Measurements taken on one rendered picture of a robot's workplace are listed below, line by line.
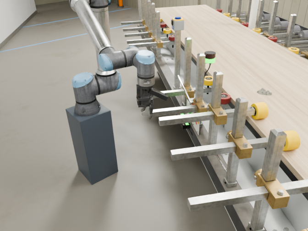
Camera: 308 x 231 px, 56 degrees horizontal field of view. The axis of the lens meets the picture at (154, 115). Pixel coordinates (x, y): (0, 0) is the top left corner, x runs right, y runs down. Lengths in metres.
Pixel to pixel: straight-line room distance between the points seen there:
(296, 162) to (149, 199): 1.28
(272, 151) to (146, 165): 1.70
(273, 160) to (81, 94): 1.44
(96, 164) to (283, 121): 1.43
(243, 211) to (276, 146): 0.43
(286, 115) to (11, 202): 2.01
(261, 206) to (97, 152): 1.45
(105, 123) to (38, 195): 0.78
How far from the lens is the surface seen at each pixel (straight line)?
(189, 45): 1.78
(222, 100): 1.63
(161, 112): 1.58
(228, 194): 0.98
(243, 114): 1.16
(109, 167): 2.42
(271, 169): 1.01
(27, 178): 2.67
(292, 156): 1.29
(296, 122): 1.53
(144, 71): 1.43
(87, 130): 2.13
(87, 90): 2.06
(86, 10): 1.75
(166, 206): 2.21
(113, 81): 2.10
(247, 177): 1.57
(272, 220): 1.41
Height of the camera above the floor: 1.66
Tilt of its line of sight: 31 degrees down
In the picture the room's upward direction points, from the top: 2 degrees counter-clockwise
